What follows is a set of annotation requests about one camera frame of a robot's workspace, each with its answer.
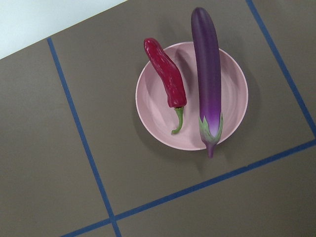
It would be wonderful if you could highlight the red chili pepper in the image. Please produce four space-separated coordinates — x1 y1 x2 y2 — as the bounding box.
144 38 187 134

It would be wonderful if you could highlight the purple eggplant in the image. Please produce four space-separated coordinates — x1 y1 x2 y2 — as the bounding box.
191 7 223 158

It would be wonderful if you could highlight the pink plate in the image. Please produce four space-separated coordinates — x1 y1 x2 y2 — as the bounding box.
135 42 248 151

